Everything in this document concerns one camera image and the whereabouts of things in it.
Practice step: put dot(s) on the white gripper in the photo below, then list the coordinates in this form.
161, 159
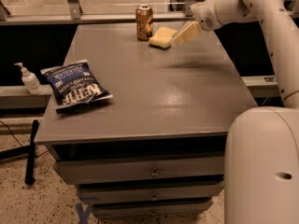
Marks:
206, 18

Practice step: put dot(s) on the yellow sponge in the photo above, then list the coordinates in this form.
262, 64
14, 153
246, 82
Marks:
162, 38

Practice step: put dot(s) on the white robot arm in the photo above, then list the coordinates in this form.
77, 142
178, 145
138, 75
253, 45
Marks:
261, 170

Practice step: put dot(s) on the blue potato chip bag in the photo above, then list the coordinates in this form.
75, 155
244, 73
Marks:
74, 84

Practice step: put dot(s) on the gold soda can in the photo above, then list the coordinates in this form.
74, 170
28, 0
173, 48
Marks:
144, 22

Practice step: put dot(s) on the grey drawer cabinet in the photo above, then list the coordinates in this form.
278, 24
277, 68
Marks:
168, 104

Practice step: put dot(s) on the middle grey drawer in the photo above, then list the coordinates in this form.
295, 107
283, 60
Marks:
159, 190

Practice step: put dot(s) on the grey drawer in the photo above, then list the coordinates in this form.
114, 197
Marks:
159, 190
91, 172
150, 208

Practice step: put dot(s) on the white pump bottle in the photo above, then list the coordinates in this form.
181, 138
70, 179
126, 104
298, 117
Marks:
30, 80

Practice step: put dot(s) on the top grey drawer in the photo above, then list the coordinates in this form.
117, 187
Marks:
91, 172

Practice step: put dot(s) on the bottom grey drawer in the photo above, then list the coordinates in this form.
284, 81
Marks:
150, 208

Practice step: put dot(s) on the black floor stand bar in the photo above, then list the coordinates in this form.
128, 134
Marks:
29, 175

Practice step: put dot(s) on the metal window rail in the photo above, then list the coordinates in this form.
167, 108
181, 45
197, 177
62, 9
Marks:
34, 12

